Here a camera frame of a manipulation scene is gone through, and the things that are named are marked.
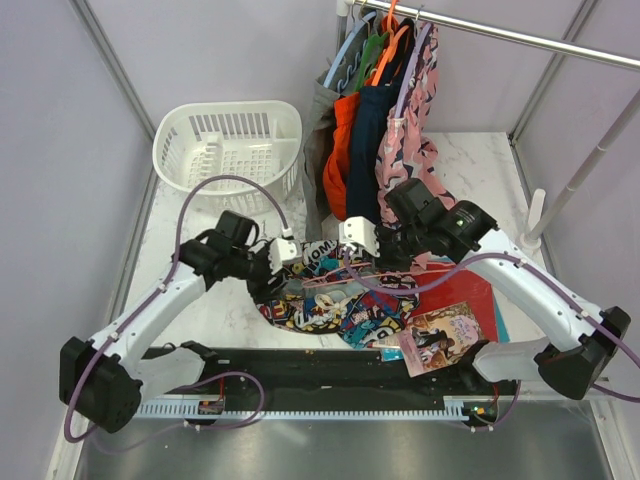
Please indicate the light blue cable duct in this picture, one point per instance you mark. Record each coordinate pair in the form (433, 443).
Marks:
(208, 408)

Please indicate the pink shark print shorts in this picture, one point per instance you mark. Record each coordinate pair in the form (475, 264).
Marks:
(405, 151)

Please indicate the green hanger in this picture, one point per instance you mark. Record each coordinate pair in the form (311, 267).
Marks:
(372, 50)

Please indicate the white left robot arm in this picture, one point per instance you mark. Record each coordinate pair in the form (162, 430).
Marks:
(108, 376)

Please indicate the orange hanger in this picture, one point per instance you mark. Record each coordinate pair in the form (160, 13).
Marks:
(390, 45)

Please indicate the lilac hanger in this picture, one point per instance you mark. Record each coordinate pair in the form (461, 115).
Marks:
(423, 36)

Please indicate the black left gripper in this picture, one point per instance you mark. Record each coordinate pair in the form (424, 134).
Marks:
(260, 290)

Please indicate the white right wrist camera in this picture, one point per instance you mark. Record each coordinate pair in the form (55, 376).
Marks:
(359, 233)

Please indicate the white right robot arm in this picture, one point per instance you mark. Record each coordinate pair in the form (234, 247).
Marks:
(580, 338)

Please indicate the metal clothes rail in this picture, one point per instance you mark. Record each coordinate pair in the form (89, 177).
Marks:
(560, 47)

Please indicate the light blue hanger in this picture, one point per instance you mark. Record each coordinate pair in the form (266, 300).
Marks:
(345, 50)

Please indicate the orange shorts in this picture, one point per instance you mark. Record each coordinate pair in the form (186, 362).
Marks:
(336, 170)

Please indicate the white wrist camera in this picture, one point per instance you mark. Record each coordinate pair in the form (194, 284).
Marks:
(282, 253)
(359, 233)

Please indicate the comic print shorts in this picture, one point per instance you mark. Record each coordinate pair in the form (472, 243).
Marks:
(356, 314)

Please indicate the navy blue shorts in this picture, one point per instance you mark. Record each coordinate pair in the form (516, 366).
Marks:
(376, 101)

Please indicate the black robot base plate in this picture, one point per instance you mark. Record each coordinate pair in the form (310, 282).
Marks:
(349, 379)

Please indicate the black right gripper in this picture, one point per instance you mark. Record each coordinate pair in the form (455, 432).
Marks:
(383, 258)

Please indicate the red plastic folder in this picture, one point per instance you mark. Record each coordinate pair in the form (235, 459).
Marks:
(470, 288)

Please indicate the pink wire hanger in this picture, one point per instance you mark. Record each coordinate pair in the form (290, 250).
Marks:
(341, 276)

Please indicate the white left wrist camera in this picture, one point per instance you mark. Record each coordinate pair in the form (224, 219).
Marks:
(282, 253)

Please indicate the white laundry basket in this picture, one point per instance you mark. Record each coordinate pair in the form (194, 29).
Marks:
(257, 140)

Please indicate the grey shorts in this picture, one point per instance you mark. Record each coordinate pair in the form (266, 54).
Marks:
(317, 143)

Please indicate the Taming of Shrew book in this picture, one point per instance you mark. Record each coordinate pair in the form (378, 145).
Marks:
(439, 339)

